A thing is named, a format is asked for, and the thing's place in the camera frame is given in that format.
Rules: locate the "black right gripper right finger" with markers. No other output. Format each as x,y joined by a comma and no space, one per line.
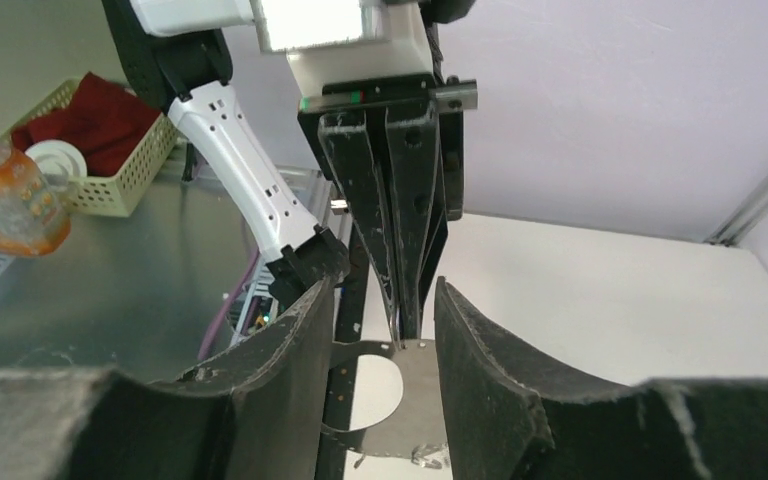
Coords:
511,411

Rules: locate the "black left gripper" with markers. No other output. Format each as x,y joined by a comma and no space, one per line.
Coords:
411,136

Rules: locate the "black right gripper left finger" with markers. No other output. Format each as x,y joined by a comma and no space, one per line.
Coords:
252,412

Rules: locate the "metal oval keyring plate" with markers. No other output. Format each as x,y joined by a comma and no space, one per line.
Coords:
399,414

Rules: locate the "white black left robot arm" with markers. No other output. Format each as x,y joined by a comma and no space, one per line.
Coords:
175,56

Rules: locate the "cream perforated basket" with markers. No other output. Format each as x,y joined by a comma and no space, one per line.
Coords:
119,195

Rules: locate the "red cloth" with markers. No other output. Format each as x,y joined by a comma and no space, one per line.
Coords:
102,119

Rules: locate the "orange drink bottle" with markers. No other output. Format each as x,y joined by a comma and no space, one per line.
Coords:
33,221

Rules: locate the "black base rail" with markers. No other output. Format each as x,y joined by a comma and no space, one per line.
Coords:
341,381

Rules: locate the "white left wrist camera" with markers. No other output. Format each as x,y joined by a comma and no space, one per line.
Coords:
333,42

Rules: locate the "aluminium frame post right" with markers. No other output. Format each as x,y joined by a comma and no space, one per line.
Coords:
749,213

